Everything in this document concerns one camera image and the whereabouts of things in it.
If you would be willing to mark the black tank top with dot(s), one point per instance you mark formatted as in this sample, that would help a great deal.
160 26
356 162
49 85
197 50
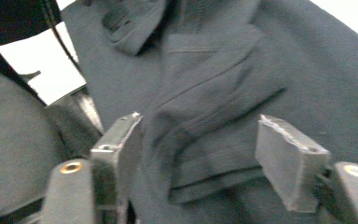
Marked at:
214 77

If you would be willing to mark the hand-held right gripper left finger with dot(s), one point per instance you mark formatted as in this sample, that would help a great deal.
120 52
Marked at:
118 146

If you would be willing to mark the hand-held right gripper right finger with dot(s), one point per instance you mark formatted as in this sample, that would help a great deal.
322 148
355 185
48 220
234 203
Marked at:
289 165

